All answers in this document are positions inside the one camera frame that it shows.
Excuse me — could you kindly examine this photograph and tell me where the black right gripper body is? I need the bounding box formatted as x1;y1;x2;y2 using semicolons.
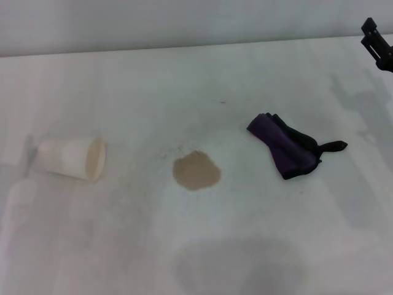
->
375;44;393;74

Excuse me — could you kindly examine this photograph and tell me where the purple rag with black trim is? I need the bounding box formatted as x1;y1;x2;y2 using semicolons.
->
246;112;349;181

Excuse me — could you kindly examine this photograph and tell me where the white paper cup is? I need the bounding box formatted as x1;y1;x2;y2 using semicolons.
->
32;136;107;184

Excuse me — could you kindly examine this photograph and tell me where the brown water stain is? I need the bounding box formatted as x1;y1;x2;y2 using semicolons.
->
171;149;222;192

